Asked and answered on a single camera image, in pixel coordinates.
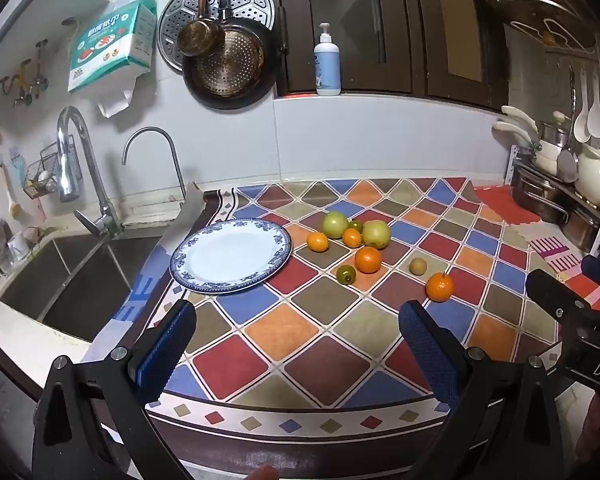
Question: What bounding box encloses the thin gooseneck faucet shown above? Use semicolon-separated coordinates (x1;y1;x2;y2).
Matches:
122;127;188;201

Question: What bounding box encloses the small brass saucepan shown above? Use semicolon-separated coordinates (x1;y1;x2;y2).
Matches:
176;0;227;58

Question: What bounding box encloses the person's right hand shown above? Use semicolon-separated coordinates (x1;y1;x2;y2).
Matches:
575;394;600;456

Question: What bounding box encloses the white kettle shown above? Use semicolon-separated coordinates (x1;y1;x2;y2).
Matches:
577;144;600;208

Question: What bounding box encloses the dark wooden window frame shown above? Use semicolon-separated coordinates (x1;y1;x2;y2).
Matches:
262;0;511;111

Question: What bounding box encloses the white spoon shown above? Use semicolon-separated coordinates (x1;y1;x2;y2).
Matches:
573;70;592;144
587;72;600;139

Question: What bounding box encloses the green white tissue box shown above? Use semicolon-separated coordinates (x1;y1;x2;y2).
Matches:
67;0;158;95

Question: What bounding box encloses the yellow dish brush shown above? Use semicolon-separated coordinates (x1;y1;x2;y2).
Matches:
0;160;25;219

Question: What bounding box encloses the orange tangerine with stem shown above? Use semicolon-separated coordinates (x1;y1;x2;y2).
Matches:
426;272;455;303

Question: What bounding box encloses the steel spatula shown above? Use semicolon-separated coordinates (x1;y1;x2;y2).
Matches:
557;65;580;184

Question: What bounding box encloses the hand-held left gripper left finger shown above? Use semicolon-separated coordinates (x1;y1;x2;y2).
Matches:
31;299;197;480

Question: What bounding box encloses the white dish rack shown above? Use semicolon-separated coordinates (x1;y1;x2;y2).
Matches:
504;144;600;256

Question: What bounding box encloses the blue patterned white plate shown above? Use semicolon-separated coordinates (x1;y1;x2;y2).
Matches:
169;218;293;294

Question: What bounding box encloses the pink striped mat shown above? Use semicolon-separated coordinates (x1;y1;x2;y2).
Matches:
505;221;600;313

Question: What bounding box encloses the tall chrome kitchen faucet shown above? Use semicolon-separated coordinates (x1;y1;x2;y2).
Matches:
56;106;123;238

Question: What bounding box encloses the white blue pump bottle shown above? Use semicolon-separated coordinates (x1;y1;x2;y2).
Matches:
313;23;342;96

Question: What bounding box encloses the steel pot with lid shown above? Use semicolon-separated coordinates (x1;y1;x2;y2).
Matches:
537;110;577;150

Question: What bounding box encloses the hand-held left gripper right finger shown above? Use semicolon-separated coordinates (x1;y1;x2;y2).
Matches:
398;300;566;480

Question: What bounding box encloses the glass cup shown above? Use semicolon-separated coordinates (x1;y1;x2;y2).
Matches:
7;232;32;262

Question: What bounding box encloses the red mat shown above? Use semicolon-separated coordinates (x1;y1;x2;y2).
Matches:
472;185;542;227

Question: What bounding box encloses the colourful diamond pattern mat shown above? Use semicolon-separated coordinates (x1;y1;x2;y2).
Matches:
82;177;573;480

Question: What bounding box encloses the perforated metal steamer plate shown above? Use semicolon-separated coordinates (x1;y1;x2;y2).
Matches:
158;0;275;73

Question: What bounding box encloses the steel kitchen sink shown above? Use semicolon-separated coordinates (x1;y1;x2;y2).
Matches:
0;234;163;343

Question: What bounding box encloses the green apple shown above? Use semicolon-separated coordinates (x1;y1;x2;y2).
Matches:
322;211;350;239
362;220;392;250

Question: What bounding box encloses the white handled pan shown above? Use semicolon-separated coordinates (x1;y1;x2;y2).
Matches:
492;121;561;176
501;105;561;158

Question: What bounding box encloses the black frying pan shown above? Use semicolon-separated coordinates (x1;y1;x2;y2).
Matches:
182;0;278;111

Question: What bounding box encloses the wire basket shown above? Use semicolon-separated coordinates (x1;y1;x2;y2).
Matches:
23;144;63;200

